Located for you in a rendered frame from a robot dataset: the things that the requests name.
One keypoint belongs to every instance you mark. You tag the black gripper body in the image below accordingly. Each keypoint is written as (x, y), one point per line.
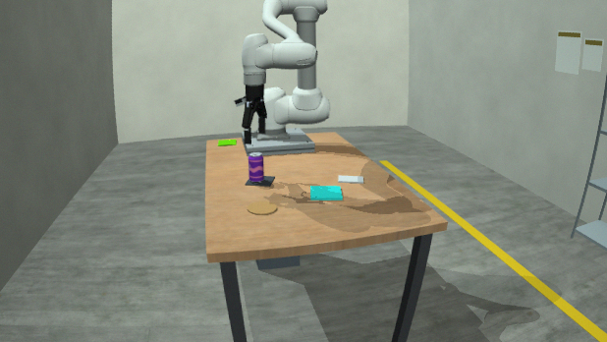
(254, 91)

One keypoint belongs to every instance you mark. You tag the cyan square block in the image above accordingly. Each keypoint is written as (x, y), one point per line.
(325, 193)

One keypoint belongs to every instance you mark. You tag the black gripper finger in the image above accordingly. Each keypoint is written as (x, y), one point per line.
(261, 112)
(247, 119)

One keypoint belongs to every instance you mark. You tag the dark grey square coaster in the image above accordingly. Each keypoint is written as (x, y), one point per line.
(266, 182)

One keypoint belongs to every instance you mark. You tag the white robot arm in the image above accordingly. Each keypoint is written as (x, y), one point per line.
(307, 105)

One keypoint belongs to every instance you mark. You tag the purple drink can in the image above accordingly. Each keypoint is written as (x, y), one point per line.
(255, 167)

